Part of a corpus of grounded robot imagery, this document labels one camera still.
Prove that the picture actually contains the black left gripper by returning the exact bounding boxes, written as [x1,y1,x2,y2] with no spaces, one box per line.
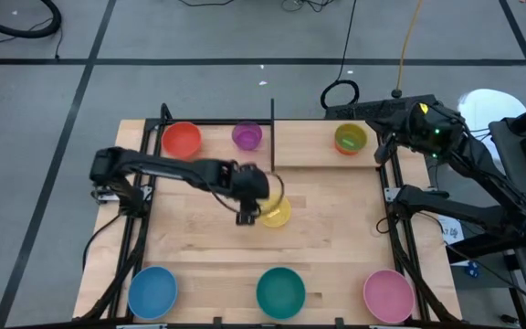
[228,164,271,227]

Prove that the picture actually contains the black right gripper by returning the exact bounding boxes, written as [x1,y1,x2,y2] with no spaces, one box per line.
[365,116,433,165]

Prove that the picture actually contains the small yellow bowl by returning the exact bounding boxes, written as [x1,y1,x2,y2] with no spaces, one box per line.
[258,191,292,228]

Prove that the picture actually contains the small lime green bowl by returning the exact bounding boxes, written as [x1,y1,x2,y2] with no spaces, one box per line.
[334,122,369,154]

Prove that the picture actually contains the small purple bowl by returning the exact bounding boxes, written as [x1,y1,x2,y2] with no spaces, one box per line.
[231,120,264,152]

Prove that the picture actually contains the large teal bowl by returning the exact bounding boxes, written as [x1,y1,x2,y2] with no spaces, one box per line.
[256,266,307,321]

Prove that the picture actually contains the large orange bowl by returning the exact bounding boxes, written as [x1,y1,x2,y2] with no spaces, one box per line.
[161,121,204,160]

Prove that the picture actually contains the large blue bowl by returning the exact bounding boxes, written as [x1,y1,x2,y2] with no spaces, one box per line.
[127,265,179,321]

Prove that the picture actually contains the large pink bowl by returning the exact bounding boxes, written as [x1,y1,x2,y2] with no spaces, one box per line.
[363,269,416,324]

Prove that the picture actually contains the black perforated panel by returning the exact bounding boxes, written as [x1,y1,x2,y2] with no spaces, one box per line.
[324,94,437,122]

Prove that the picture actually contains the white paper sheet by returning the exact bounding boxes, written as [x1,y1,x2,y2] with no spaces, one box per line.
[438,217,465,246]

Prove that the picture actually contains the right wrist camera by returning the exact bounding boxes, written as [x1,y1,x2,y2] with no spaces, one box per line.
[407,101,434,125]

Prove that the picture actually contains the black cable with loop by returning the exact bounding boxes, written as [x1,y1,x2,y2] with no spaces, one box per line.
[320,0,361,111]

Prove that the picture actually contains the yellow cable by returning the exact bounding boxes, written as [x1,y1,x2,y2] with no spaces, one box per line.
[394,0,425,100]

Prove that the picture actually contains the black metal table frame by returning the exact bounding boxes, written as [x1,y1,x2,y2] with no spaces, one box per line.
[79,103,463,329]

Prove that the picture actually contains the tangled black cables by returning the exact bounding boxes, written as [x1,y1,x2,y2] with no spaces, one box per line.
[280,0,337,14]

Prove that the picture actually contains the black arm base cable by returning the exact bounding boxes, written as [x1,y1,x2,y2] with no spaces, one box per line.
[81,212,125,271]

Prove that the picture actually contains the long black floor cable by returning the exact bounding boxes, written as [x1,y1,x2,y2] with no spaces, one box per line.
[443,241,526,314]

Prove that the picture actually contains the thin black cable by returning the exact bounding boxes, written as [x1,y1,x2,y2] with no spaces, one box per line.
[178,0,236,7]

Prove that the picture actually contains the thick black hose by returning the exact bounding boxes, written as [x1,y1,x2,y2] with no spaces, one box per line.
[0,0,62,39]

